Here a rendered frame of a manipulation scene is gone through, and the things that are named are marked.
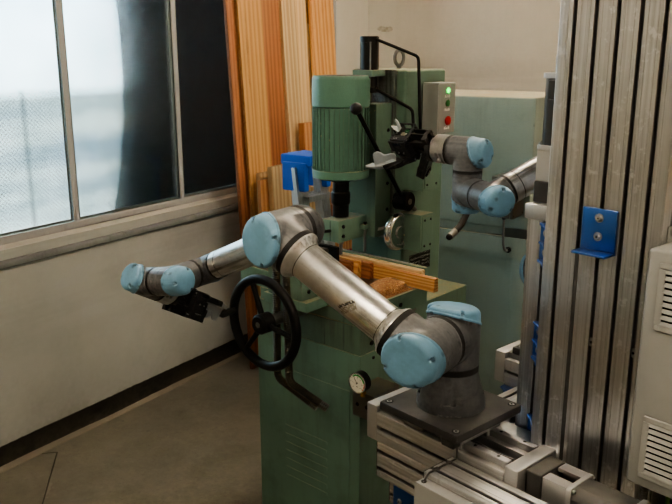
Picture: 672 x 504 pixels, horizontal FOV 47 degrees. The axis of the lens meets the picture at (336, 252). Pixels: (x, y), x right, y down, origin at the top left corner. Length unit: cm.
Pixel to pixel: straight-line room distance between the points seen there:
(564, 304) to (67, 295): 221
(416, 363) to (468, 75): 329
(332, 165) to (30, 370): 158
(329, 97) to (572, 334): 104
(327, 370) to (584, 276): 101
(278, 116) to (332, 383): 196
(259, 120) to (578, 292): 249
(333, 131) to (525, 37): 239
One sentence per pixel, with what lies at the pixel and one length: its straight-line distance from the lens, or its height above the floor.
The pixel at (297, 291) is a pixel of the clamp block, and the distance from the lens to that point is 226.
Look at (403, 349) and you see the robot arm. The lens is 153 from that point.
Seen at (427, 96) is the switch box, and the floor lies 144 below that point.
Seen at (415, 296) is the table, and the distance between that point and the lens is 229.
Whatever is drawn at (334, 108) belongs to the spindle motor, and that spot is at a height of 141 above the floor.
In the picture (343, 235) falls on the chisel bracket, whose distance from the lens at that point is 240.
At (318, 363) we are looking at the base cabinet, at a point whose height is 64.
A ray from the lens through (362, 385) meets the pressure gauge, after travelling 223.
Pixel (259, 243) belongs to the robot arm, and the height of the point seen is 117.
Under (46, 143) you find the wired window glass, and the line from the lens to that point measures 329.
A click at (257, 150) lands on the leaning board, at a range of 385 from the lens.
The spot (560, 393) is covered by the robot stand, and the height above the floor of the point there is 87.
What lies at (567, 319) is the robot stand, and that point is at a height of 104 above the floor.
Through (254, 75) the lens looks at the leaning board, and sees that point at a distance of 385.
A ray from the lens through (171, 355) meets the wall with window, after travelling 384.
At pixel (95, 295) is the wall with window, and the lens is 344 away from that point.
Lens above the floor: 157
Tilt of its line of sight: 14 degrees down
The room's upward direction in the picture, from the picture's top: straight up
